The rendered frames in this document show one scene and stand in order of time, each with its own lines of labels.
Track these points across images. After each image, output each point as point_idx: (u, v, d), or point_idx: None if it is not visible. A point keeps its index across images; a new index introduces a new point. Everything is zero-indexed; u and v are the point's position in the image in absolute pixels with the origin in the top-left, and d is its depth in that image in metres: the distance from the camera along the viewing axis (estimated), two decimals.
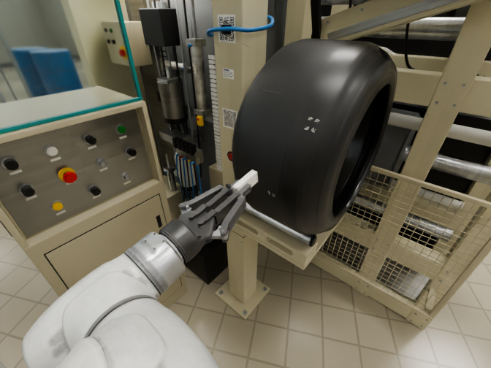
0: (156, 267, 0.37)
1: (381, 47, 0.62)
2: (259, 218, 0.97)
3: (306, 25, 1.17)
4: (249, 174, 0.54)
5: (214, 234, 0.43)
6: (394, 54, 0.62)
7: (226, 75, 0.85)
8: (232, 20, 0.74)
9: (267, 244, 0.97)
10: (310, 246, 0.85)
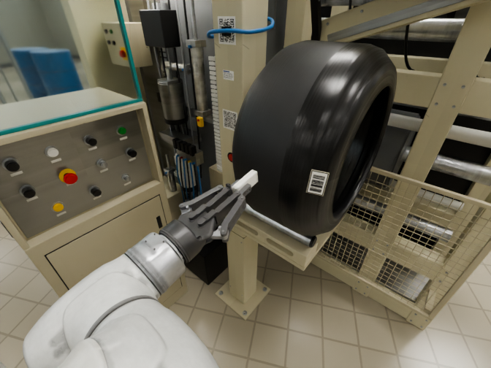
0: (156, 268, 0.37)
1: (307, 187, 0.58)
2: (259, 213, 0.95)
3: (306, 26, 1.18)
4: (249, 174, 0.54)
5: (214, 234, 0.43)
6: (324, 186, 0.57)
7: (226, 77, 0.86)
8: (232, 22, 0.75)
9: (267, 245, 0.97)
10: (312, 240, 0.84)
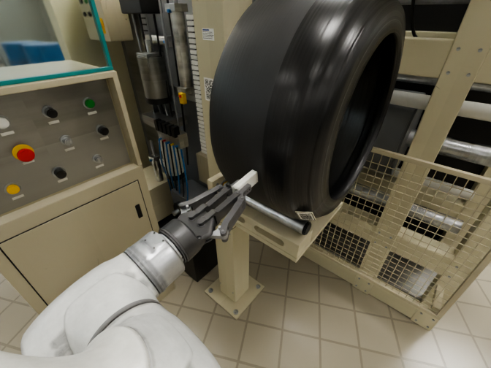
0: (155, 266, 0.37)
1: (299, 217, 0.62)
2: None
3: None
4: (249, 174, 0.54)
5: (214, 234, 0.43)
6: (313, 217, 0.59)
7: (205, 36, 0.74)
8: None
9: (255, 234, 0.85)
10: (305, 234, 0.74)
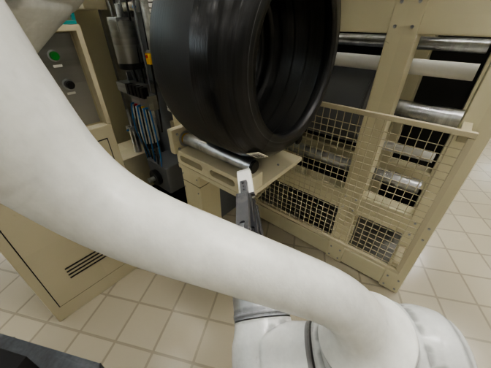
0: (237, 308, 0.38)
1: (254, 157, 0.75)
2: None
3: None
4: (239, 179, 0.55)
5: None
6: (263, 155, 0.72)
7: None
8: None
9: (211, 180, 0.89)
10: (258, 165, 0.80)
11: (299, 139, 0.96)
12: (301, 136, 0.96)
